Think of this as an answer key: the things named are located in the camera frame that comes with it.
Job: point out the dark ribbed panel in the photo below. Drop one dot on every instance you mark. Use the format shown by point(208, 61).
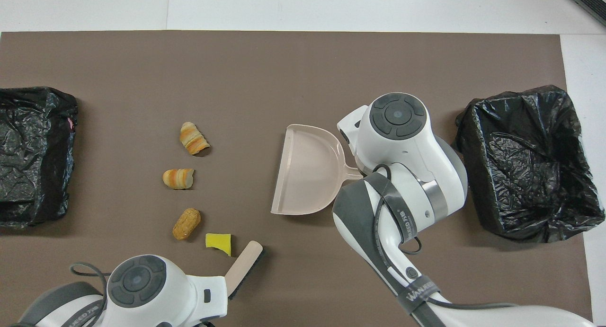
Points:
point(589, 0)

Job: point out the small yellow sponge wedge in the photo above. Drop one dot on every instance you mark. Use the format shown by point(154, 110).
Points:
point(218, 243)

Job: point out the beige brush black bristles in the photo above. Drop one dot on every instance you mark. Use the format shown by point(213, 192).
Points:
point(244, 263)

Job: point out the black bag lined bin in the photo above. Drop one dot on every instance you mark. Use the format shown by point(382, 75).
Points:
point(521, 175)

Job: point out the beige plastic dustpan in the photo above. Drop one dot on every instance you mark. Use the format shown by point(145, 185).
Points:
point(307, 171)

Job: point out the black bag bin pink tag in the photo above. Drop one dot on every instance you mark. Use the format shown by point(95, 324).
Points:
point(33, 156)

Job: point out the brown oval bread roll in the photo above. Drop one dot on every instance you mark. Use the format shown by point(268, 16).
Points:
point(186, 224)

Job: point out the striped croissant piece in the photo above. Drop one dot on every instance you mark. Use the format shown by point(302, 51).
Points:
point(177, 179)
point(193, 137)

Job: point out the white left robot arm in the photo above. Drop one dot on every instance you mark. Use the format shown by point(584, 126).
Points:
point(142, 289)

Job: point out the brown table mat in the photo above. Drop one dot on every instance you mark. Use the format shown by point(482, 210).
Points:
point(303, 66)

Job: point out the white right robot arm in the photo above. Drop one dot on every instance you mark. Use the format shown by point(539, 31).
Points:
point(397, 142)

